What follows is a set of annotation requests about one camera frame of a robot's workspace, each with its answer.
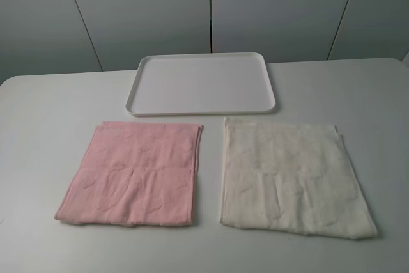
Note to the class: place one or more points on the pink towel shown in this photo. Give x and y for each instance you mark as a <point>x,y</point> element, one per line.
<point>135,174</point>

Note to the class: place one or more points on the white rectangular plastic tray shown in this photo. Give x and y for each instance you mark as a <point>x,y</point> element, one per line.
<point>201,84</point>

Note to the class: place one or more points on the cream white towel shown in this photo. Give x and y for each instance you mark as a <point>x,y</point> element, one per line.
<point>295,178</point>

